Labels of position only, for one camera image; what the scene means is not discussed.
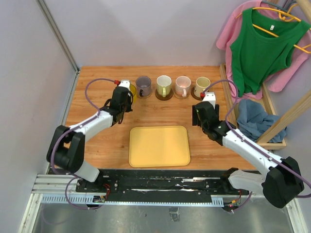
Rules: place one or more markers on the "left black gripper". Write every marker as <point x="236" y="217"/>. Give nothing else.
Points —
<point x="129" y="108"/>

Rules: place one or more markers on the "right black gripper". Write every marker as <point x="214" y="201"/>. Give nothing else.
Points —
<point x="196" y="120"/>

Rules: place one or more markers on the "yellow black-handled mug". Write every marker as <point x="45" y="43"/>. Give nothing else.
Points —
<point x="133" y="91"/>

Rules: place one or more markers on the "large woven rattan coaster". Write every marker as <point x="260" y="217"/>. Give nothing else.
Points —
<point x="140" y="94"/>

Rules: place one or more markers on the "brown wooden coaster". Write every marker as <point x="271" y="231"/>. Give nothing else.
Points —
<point x="169" y="96"/>
<point x="194" y="95"/>

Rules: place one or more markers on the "cream beige mug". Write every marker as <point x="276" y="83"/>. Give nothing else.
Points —
<point x="200" y="85"/>

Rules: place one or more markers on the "purple grey mug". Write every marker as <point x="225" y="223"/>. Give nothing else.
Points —
<point x="144" y="83"/>

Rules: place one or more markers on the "small woven rattan coaster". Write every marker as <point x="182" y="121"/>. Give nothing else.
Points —
<point x="180" y="96"/>

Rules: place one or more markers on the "pink white mug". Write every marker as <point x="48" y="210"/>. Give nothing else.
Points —
<point x="182" y="85"/>

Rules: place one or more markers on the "brown wooden coaster top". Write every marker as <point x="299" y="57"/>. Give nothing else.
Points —
<point x="169" y="96"/>

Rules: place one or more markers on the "white green-handled mug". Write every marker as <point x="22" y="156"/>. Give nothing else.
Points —
<point x="163" y="85"/>

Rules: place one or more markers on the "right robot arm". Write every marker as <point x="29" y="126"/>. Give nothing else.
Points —
<point x="278" y="179"/>

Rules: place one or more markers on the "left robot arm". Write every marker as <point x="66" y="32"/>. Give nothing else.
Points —
<point x="67" y="148"/>

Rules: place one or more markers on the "blue crumpled cloth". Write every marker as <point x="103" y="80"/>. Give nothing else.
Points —
<point x="253" y="120"/>

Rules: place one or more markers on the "yellow plastic tray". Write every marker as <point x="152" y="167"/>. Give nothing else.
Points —
<point x="159" y="146"/>

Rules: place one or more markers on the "green tank top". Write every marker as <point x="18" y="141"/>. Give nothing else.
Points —
<point x="264" y="47"/>

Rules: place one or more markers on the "pink t-shirt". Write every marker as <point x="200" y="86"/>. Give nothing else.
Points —
<point x="231" y="31"/>

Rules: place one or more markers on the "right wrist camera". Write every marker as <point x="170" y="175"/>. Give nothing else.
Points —
<point x="210" y="97"/>

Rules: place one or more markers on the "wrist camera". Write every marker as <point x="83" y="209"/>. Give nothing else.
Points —
<point x="210" y="97"/>
<point x="123" y="83"/>

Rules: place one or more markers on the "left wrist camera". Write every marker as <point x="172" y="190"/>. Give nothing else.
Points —
<point x="123" y="83"/>

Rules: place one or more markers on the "aluminium rail frame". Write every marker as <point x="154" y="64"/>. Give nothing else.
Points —
<point x="51" y="209"/>

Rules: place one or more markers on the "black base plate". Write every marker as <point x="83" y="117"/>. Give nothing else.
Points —
<point x="157" y="186"/>

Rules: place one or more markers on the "aluminium corner post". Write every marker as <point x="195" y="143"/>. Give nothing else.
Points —
<point x="57" y="33"/>

